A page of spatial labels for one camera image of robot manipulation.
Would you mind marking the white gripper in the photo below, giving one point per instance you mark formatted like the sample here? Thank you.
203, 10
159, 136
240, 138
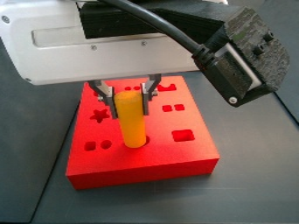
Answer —
44, 41

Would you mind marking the yellow oval peg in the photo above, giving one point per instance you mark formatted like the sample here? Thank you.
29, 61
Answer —
131, 118

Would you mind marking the red foam shape block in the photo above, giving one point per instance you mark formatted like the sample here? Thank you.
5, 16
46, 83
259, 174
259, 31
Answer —
179, 148

